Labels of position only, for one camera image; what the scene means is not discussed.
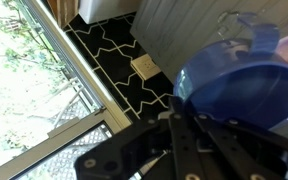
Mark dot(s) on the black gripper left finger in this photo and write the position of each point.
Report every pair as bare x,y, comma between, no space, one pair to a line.
184,146

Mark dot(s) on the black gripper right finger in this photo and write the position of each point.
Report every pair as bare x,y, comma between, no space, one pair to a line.
237,150

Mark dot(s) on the blue plastic cup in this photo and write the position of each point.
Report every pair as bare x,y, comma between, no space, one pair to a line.
244,90

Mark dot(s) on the white microwave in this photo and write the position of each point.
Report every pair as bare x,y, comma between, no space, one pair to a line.
107,10

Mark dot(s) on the window with metal frame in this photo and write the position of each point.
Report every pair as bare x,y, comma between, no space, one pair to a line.
84,76

